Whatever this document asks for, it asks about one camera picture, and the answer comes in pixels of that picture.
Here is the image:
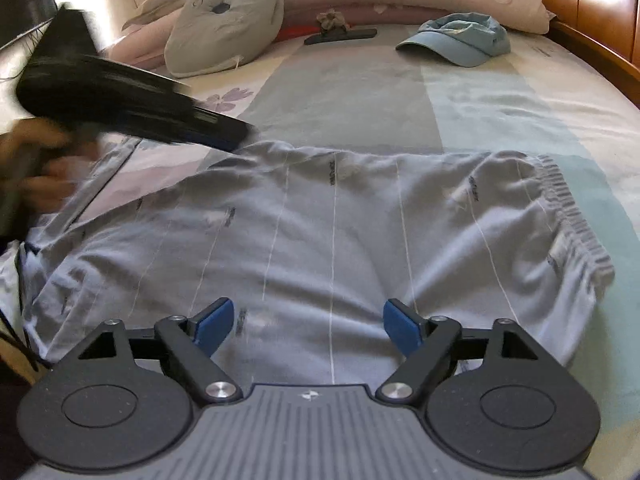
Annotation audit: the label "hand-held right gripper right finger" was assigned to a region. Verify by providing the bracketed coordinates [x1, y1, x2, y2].
[375, 297, 541, 406]

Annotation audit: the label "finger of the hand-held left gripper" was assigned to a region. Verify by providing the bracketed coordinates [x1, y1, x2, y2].
[190, 105, 253, 153]

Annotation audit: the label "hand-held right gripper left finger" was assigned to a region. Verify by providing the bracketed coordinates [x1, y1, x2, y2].
[77, 296, 246, 407]

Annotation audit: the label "grey printed pants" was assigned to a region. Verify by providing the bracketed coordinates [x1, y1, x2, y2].
[0, 140, 616, 393]

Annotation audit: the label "person's left hand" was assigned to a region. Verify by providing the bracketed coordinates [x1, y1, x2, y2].
[0, 117, 102, 211]

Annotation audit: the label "grey cat face cushion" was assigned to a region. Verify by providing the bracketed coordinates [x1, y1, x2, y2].
[164, 0, 285, 79]

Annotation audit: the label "black television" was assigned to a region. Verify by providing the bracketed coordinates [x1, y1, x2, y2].
[0, 0, 58, 51]

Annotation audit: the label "red cloth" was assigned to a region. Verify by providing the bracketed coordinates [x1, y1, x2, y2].
[274, 25, 321, 43]

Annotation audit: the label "black phone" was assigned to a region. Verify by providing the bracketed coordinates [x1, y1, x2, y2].
[304, 26, 378, 46]

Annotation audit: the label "blue cap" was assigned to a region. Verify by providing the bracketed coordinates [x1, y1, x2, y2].
[396, 12, 512, 68]

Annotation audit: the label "wooden headboard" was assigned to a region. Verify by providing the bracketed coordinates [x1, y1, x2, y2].
[492, 0, 640, 111]

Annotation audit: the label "fabric flower hair tie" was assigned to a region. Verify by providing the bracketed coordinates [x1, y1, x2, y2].
[316, 8, 349, 33]

